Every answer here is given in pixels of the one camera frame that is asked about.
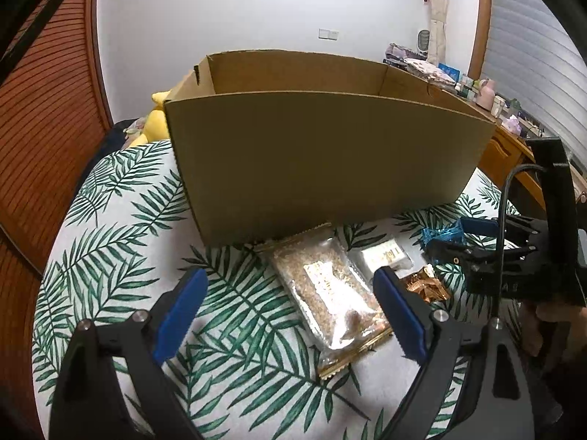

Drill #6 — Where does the small white snack packet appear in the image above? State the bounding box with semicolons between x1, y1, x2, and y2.
349;237;413;280

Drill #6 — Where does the brown cardboard box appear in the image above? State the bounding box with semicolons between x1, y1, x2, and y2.
164;50;497;246

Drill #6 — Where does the blue candy wrapper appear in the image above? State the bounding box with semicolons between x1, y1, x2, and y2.
421;220;466;264

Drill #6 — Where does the folded floral cloth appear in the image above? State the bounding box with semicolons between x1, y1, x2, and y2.
404;57;459;87

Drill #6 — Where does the cream floral curtain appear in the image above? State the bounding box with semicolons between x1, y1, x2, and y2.
424;0;448;62

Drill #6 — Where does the dark blue bedsheet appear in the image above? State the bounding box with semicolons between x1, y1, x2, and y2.
89;119;152;166

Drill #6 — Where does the yellow plush toy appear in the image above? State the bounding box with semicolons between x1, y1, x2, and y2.
126;91;171;148

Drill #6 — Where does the folded purple cloth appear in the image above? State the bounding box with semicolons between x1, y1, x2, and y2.
383;43;416;66

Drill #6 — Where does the wooden cabinet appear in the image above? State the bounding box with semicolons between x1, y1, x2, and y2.
452;87;587;221

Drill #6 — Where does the person's right hand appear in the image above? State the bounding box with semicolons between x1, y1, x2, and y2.
520;300;587;359

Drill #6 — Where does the golden brown snack wrapper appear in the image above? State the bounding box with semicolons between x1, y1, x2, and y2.
397;265;452;305

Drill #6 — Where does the clear granola snack packet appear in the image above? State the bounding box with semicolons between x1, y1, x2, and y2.
254;224;395;381

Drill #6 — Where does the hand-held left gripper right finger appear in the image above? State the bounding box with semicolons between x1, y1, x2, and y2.
372;266;537;440

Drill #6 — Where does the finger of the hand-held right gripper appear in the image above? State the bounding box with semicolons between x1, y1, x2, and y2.
459;215;546;245
424;238;505;285

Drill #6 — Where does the wooden louvered wardrobe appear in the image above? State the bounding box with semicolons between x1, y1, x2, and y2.
0;0;115;377

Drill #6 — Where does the grey window blind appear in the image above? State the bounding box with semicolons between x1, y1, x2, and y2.
481;0;587;179

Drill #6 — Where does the wooden window frame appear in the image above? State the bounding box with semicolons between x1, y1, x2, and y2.
468;0;493;78

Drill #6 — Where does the black cable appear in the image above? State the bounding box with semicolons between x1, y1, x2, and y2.
493;165;548;326

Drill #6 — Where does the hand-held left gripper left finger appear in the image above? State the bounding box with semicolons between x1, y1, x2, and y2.
48;268;209;440

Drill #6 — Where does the pink bottle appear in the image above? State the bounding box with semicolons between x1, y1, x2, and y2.
477;79;497;108

